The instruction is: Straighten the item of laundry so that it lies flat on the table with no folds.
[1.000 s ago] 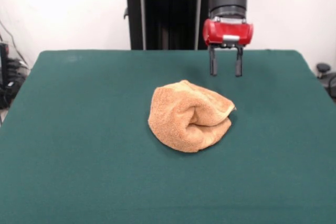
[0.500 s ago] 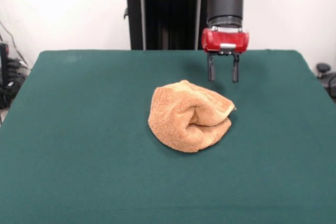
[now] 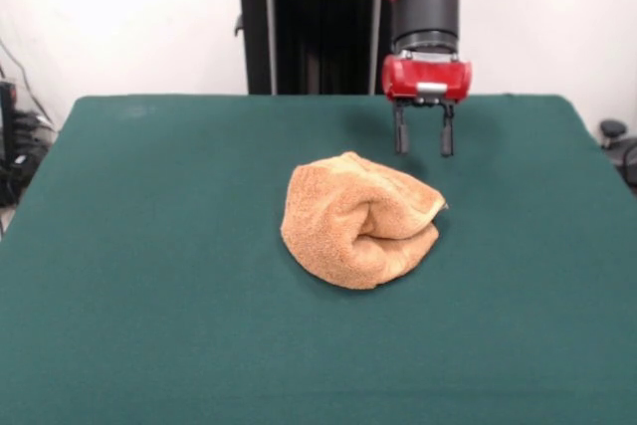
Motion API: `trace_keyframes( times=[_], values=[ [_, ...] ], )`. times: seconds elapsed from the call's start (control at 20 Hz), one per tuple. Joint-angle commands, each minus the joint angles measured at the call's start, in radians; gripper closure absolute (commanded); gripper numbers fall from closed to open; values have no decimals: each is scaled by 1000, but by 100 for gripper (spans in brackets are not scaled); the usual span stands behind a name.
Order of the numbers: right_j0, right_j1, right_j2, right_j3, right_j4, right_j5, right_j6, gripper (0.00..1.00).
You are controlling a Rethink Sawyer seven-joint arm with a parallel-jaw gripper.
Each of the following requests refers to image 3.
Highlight grey cable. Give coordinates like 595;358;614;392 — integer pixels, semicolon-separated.
0;38;39;115

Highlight black computer box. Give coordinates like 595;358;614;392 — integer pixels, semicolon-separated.
0;79;19;172

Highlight black office chair base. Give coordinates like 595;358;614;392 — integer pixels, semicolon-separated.
598;118;637;182

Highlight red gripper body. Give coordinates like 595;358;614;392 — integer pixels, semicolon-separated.
381;53;473;108

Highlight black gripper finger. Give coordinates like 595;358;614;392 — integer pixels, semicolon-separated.
437;102;457;158
392;102;412;155

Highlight orange terry towel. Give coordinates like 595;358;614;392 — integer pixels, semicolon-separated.
279;150;450;293

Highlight black power strip with plugs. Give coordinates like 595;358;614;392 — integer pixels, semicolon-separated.
12;109;55;150

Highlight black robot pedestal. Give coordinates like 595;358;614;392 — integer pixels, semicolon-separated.
217;0;397;97

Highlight dark green table cloth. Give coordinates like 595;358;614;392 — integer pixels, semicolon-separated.
0;94;637;425

